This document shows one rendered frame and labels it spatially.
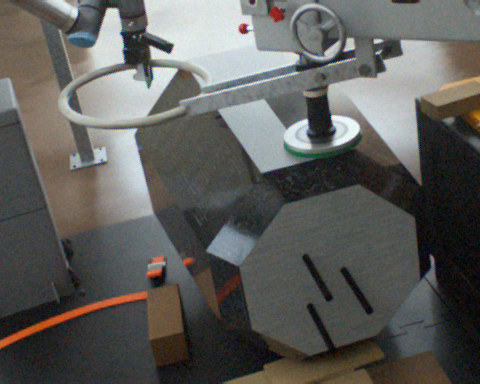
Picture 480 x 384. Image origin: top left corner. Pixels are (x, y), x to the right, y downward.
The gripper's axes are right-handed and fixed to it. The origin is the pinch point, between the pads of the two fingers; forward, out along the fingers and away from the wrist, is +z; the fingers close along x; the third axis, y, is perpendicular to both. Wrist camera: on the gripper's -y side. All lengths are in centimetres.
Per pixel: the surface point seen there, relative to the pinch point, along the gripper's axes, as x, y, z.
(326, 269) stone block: 76, -55, 28
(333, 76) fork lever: 65, -61, -24
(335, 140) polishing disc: 62, -60, -4
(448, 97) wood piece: 29, -97, 1
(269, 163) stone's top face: 65, -42, -1
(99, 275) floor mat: -18, 40, 93
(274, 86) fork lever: 56, -45, -19
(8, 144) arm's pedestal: -8, 58, 23
